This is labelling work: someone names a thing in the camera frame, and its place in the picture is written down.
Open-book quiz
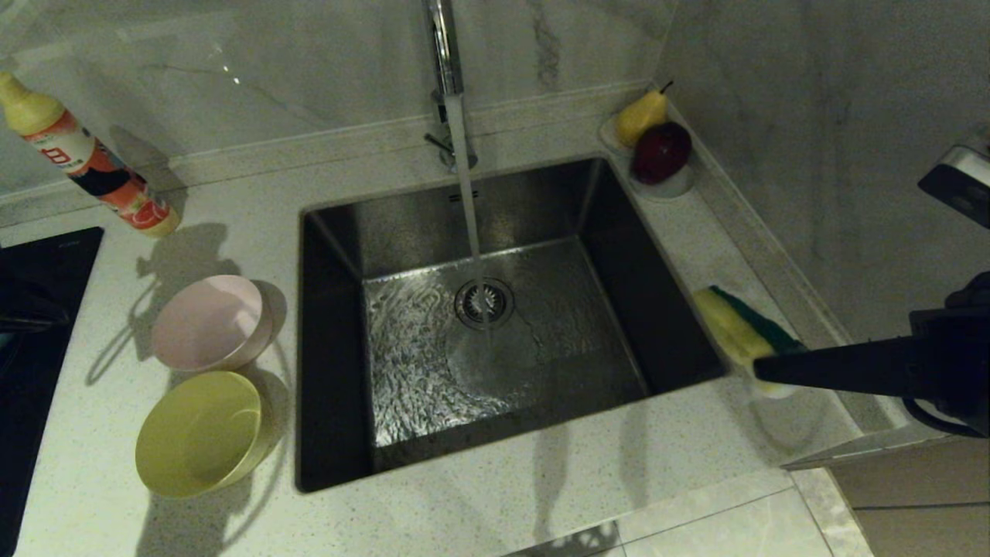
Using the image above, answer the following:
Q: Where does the yellow and green sponge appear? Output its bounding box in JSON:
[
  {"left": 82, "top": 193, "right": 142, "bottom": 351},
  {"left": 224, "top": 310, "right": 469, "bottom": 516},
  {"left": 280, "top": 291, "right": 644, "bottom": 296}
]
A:
[{"left": 692, "top": 286, "right": 805, "bottom": 399}]

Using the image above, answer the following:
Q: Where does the yellow detergent bottle red label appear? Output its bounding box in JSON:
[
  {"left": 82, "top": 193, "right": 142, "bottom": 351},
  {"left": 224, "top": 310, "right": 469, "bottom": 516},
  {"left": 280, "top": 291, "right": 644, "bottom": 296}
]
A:
[{"left": 0, "top": 71, "right": 183, "bottom": 239}]

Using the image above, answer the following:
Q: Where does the pink plastic bowl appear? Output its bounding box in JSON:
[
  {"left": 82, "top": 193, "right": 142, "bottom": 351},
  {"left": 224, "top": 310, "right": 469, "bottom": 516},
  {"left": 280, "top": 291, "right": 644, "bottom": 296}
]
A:
[{"left": 151, "top": 275, "right": 273, "bottom": 372}]

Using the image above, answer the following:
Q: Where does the yellow plastic bowl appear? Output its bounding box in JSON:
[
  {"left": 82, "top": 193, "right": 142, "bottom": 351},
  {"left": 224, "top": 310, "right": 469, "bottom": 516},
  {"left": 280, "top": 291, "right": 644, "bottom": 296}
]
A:
[{"left": 135, "top": 371, "right": 273, "bottom": 500}]

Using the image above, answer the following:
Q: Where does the chrome faucet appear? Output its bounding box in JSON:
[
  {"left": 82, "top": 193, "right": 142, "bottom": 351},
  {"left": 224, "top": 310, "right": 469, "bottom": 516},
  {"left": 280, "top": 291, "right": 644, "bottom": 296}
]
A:
[{"left": 425, "top": 0, "right": 480, "bottom": 175}]

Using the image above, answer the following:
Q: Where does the stainless steel sink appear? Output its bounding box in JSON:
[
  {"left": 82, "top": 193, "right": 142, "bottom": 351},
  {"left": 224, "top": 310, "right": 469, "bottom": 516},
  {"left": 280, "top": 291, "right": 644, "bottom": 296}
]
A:
[{"left": 296, "top": 157, "right": 730, "bottom": 494}]

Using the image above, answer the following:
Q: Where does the metal sink drain strainer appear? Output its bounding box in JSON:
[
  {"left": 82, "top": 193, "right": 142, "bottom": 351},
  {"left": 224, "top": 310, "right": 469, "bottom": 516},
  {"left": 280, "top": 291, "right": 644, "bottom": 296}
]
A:
[{"left": 455, "top": 278, "right": 516, "bottom": 331}]

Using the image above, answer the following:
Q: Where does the black induction cooktop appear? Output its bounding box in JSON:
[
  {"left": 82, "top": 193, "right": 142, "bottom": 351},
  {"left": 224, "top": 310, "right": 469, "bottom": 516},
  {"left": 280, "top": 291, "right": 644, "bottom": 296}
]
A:
[{"left": 0, "top": 227, "right": 105, "bottom": 557}]

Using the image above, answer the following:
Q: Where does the light wooden cabinet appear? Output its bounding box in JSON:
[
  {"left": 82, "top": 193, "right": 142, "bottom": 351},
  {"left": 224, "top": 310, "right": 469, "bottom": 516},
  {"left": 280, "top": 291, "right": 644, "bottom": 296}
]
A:
[{"left": 777, "top": 433, "right": 990, "bottom": 557}]

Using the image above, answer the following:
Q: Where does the small white dish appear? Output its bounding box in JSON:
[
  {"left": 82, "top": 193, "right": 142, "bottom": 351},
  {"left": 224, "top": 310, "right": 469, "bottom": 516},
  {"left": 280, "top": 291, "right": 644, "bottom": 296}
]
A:
[{"left": 599, "top": 116, "right": 695, "bottom": 202}]

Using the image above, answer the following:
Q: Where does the dark red apple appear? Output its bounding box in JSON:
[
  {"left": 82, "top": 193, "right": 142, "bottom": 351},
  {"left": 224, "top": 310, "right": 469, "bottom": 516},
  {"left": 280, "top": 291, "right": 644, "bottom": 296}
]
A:
[{"left": 632, "top": 122, "right": 692, "bottom": 186}]

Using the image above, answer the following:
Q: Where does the yellow pear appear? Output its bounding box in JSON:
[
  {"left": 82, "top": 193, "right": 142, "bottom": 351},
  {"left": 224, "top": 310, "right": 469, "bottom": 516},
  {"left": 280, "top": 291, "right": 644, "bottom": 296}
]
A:
[{"left": 615, "top": 81, "right": 674, "bottom": 149}]

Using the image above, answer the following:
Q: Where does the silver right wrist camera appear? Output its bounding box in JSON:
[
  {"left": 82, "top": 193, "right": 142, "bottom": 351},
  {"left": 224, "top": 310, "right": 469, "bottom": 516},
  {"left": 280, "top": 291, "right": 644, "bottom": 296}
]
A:
[{"left": 918, "top": 128, "right": 990, "bottom": 229}]

